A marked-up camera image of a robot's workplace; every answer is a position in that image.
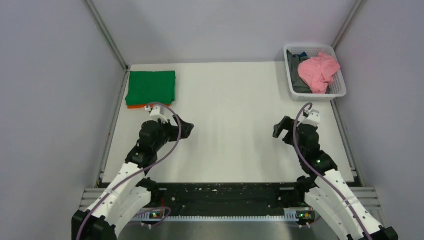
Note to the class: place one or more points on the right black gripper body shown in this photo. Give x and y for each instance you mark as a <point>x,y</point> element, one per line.
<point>289,138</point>

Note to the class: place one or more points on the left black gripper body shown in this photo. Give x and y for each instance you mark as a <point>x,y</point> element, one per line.
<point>168,132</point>

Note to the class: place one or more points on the pink t shirt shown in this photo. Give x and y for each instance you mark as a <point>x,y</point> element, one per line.
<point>318,72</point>

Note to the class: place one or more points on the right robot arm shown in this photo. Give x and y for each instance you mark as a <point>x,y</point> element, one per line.
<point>324,188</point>

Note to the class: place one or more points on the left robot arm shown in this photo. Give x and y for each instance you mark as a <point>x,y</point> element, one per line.
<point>131,190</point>

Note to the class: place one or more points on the grey t shirt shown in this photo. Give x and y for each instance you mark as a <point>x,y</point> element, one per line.
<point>298,84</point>

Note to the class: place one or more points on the folded green t shirt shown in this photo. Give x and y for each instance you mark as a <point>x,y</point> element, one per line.
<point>145,87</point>

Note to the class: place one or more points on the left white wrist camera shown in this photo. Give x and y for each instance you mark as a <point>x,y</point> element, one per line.
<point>156,113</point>

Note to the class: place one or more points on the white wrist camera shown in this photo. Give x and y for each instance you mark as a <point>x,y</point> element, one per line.
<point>156,113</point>
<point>311,117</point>

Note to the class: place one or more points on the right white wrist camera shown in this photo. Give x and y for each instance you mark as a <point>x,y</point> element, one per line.
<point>311,117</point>

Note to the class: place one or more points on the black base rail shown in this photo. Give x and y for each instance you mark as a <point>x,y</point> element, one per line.
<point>230,200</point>

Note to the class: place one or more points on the white slotted cable duct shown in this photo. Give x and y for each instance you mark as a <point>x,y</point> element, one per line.
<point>290,215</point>

